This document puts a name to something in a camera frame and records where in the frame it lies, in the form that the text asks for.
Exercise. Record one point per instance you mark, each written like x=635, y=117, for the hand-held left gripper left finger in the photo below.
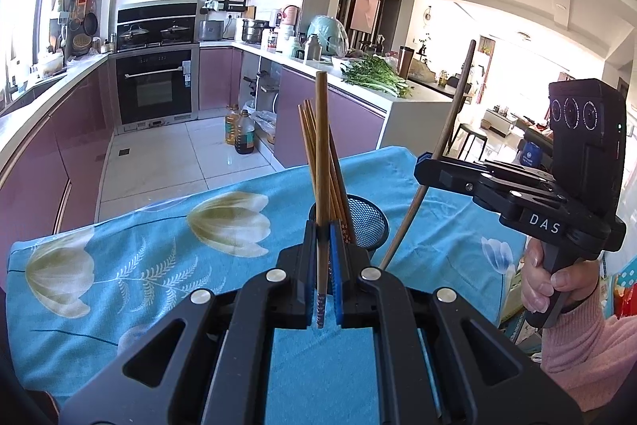
x=311, y=268

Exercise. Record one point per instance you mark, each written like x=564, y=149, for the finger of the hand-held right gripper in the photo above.
x=448, y=176
x=517, y=171

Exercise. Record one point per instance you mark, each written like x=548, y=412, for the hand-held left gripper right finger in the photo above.
x=337, y=270

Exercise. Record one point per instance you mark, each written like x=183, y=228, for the black mesh utensil holder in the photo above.
x=368, y=221

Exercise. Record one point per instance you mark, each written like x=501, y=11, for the wooden chopstick red floral end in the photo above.
x=450, y=116
x=322, y=131

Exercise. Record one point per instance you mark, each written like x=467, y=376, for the bunch of wooden chopsticks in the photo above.
x=309, y=146

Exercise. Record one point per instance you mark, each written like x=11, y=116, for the person's right forearm pink sleeve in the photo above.
x=597, y=355

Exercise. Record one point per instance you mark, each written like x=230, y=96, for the blue water bucket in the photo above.
x=531, y=155

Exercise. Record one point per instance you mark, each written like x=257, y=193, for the black bar stool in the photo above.
x=470, y=133

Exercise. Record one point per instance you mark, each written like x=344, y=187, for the low coffee table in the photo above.
x=500, y=121

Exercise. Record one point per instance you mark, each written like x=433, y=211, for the purple island cabinet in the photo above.
x=348, y=116

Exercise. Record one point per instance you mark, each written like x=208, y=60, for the dark tall tumbler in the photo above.
x=405, y=62

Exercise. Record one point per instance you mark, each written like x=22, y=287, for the green leafy vegetables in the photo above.
x=373, y=76

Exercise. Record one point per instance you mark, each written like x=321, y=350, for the dark oil bottle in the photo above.
x=245, y=136

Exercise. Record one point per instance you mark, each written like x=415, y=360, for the blue floral tablecloth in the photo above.
x=149, y=305

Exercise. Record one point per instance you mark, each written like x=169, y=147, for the mint green kitchen appliance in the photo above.
x=328, y=35

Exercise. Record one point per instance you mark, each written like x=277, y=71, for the steel thermos jug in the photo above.
x=312, y=48

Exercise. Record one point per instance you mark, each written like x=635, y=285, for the white kitchen countertop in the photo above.
x=298, y=62

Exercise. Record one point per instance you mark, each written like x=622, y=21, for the narrow purple kitchen cabinet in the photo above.
x=219, y=79

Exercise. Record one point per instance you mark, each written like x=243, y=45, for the red lidded jar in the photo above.
x=272, y=40

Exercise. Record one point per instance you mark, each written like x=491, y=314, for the pink kettle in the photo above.
x=291, y=15

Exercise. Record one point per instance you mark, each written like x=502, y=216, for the black integrated stove oven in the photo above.
x=154, y=91

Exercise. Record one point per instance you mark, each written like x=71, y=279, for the steel stock pot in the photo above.
x=255, y=31

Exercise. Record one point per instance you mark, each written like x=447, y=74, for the steel toaster box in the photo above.
x=211, y=30

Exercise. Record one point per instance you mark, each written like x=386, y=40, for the long purple kitchen cabinet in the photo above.
x=59, y=166

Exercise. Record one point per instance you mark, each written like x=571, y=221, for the black pot glass lid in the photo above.
x=133, y=34
x=174, y=32

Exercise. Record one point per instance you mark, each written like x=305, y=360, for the hanging black frying pan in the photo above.
x=90, y=24

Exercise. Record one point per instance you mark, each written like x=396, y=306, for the pink wall painting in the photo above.
x=366, y=11

